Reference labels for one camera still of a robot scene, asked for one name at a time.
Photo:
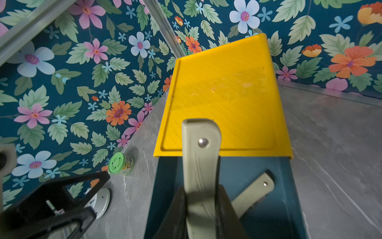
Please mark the green lid small jar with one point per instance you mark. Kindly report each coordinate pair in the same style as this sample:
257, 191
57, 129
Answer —
120, 164

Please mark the yellow drawer cabinet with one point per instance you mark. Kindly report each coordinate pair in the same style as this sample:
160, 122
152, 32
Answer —
235, 86

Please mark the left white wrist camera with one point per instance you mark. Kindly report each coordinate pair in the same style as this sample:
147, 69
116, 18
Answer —
8, 159

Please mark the olive knife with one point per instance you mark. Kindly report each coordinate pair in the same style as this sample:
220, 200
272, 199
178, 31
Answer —
257, 190
201, 141

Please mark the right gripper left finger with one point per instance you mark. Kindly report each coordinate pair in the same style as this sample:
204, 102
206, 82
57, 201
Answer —
174, 224

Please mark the white round disc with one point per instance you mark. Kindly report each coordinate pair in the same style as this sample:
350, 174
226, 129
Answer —
100, 202

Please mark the teal top drawer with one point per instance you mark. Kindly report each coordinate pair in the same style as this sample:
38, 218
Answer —
277, 216

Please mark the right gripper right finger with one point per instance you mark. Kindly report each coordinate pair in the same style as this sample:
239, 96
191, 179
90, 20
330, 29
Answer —
228, 225

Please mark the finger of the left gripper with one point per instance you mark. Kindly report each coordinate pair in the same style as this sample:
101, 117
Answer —
70, 225
33, 207

